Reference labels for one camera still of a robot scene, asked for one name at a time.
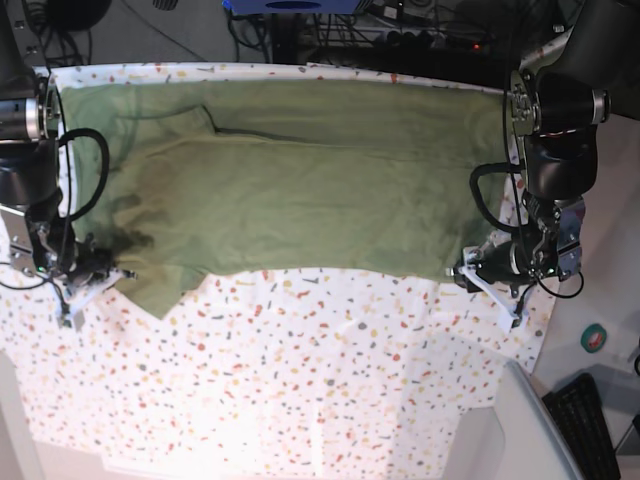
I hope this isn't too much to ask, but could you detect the black keyboard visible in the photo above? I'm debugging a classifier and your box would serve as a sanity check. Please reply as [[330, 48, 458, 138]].
[[542, 373, 621, 480]]

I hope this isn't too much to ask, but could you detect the blue box at top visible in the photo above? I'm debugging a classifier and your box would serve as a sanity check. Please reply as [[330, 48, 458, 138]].
[[222, 0, 372, 15]]

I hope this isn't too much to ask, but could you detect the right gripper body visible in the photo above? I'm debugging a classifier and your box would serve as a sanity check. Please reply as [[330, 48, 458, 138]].
[[9, 205, 116, 291]]

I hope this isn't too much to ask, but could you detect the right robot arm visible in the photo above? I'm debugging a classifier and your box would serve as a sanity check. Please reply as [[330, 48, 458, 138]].
[[1, 8, 115, 288]]

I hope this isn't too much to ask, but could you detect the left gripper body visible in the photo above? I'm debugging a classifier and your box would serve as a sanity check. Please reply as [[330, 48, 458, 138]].
[[462, 194, 585, 287]]

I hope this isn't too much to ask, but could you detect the terrazzo pattern white tablecloth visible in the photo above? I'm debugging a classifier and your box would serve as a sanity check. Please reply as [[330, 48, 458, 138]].
[[1, 64, 555, 479]]

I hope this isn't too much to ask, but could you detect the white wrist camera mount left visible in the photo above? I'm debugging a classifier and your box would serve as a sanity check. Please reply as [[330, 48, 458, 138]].
[[446, 247, 534, 334]]

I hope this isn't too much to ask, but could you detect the grey plastic bin right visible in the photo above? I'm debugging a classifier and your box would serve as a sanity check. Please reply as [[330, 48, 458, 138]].
[[494, 361, 583, 480]]

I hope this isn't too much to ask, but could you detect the green tape roll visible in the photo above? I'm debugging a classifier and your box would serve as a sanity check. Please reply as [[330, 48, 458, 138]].
[[580, 323, 608, 354]]

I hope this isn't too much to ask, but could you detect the green t-shirt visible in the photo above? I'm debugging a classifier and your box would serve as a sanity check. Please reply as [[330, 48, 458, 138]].
[[62, 81, 503, 317]]

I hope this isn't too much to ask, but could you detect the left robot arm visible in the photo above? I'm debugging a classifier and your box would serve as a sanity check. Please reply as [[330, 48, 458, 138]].
[[450, 1, 639, 293]]

